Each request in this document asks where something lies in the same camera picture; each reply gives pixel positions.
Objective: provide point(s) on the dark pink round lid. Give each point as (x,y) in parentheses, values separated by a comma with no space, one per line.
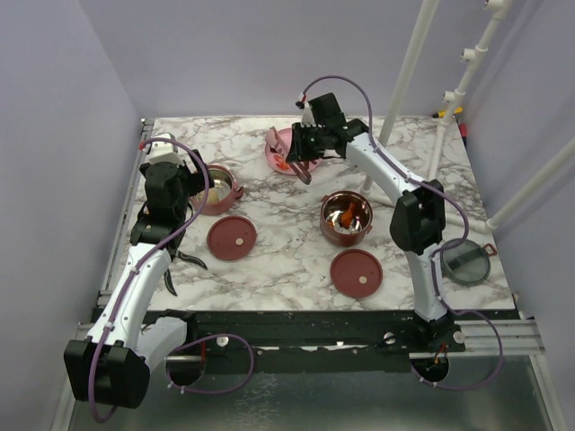
(231,238)

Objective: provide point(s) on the white pipe frame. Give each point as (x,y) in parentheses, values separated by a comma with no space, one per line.
(473,58)

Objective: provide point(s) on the aluminium table edge rail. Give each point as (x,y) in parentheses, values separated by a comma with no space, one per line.
(123,210)

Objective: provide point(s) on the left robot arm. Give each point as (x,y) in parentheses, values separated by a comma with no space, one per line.
(112,365)

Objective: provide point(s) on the pink food tongs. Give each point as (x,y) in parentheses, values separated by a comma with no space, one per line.
(301,170)

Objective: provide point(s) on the transparent grey pot lid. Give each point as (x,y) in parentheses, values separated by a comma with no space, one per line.
(467,264)

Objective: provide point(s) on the dark red steel lunch pot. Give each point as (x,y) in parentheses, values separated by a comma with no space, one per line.
(333,206)

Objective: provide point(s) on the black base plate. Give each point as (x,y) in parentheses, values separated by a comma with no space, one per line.
(318,342)

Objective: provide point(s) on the green black screwdriver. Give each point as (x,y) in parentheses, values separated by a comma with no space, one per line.
(318,116)

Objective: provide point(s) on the pink steel lunch pot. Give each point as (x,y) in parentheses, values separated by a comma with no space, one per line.
(228,188)

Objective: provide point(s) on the white steamed bun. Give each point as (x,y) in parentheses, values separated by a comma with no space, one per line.
(211,197)

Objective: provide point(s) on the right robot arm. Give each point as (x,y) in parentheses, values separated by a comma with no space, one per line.
(419,216)

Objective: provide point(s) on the red white shrimp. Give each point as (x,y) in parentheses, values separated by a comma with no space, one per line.
(280,163)

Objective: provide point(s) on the pink food plate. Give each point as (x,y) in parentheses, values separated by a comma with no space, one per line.
(285,134)

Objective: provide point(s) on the red braised meat piece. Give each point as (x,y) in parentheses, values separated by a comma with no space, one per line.
(347,217)

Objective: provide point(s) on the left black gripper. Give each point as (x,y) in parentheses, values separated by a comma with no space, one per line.
(198,179)

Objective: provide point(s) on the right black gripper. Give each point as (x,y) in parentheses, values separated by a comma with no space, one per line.
(297,152)

